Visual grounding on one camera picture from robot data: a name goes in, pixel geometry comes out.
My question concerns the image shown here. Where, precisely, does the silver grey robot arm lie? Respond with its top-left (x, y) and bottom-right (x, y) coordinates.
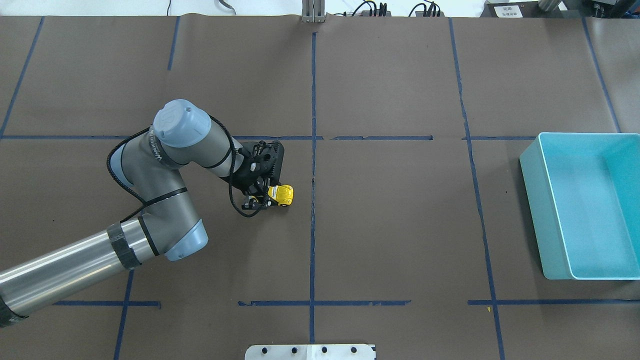
top-left (1, 98), bottom-right (288, 328)

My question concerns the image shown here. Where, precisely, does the yellow beetle toy car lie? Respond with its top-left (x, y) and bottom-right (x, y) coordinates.
top-left (267, 184), bottom-right (294, 207)

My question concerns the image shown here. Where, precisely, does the orange black connector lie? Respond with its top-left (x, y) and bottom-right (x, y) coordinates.
top-left (408, 0), bottom-right (444, 18)
top-left (335, 0), bottom-right (393, 18)

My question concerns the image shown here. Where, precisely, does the black box with label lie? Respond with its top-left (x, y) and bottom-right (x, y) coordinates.
top-left (480, 0), bottom-right (543, 19)

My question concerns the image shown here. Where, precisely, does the lower orange black connector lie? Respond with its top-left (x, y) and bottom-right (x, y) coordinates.
top-left (408, 0), bottom-right (444, 18)

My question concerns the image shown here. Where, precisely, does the aluminium frame post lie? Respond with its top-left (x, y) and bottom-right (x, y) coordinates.
top-left (301, 0), bottom-right (327, 24)

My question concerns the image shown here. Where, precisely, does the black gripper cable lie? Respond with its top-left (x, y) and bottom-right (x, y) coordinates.
top-left (106, 115), bottom-right (263, 223)

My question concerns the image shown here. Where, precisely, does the turquoise plastic bin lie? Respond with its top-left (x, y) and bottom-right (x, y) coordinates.
top-left (519, 132), bottom-right (640, 281)

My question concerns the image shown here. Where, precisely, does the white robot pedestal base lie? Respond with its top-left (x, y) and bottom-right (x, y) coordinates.
top-left (244, 343), bottom-right (377, 360)

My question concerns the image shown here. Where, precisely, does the upper orange black connector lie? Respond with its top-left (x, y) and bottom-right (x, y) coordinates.
top-left (335, 0), bottom-right (393, 18)

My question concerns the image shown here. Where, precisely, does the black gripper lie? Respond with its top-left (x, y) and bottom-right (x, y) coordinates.
top-left (233, 140), bottom-right (285, 211)

